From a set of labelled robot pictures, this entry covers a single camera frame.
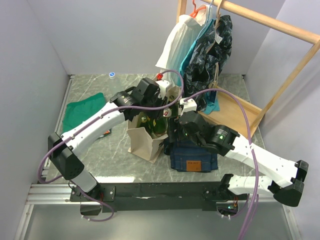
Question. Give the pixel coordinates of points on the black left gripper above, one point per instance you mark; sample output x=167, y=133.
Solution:
x=157, y=113

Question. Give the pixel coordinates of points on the dark patterned shirt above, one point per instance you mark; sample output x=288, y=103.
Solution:
x=224, y=39

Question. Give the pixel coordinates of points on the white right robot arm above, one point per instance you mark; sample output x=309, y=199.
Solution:
x=277, y=177

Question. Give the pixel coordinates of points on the beige canvas tote bag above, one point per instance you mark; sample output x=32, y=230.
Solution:
x=144, y=145

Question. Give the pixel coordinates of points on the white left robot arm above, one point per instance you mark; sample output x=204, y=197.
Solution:
x=71, y=144

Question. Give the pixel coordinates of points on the white pleated garment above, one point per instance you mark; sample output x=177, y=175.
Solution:
x=179, y=41

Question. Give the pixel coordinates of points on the teal garment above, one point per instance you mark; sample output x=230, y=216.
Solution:
x=200, y=68

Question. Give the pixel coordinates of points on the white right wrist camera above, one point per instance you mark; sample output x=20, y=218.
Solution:
x=186, y=106

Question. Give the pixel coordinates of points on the folded blue jeans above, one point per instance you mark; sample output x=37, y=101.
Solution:
x=185, y=156

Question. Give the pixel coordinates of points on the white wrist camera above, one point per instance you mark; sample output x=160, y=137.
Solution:
x=164, y=87
x=186, y=106

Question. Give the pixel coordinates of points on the blue clothes hanger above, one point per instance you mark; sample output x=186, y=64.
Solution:
x=208, y=18

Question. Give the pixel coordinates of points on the black base bar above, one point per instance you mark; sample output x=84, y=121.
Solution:
x=146, y=196

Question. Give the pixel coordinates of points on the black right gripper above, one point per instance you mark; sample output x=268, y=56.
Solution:
x=173, y=124

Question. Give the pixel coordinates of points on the silver can red tab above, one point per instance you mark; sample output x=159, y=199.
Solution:
x=167, y=113

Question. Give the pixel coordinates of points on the wooden clothes hanger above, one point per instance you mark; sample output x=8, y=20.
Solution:
x=218, y=15

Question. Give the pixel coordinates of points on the clear bottle blue cap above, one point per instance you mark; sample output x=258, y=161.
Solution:
x=114, y=84

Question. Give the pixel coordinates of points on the wooden clothes rack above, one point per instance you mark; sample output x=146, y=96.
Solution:
x=287, y=48

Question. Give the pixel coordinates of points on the orange clothes hanger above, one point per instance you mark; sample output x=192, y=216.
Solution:
x=196, y=10

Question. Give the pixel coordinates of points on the green t-shirt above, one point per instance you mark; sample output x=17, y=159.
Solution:
x=78, y=112

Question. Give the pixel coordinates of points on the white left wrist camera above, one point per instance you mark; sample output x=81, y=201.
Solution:
x=164, y=87

